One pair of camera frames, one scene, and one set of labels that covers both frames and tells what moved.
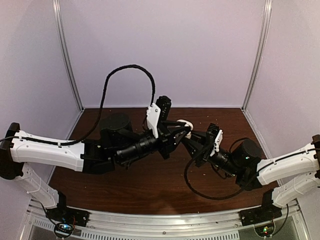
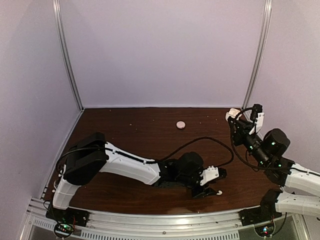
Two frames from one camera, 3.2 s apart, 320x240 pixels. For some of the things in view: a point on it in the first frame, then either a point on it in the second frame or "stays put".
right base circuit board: x=265 y=230 stays put
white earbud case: x=189 y=135 → x=233 y=112
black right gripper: x=204 y=149 → x=242 y=131
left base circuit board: x=64 y=229 stays put
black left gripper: x=167 y=139 → x=203 y=193
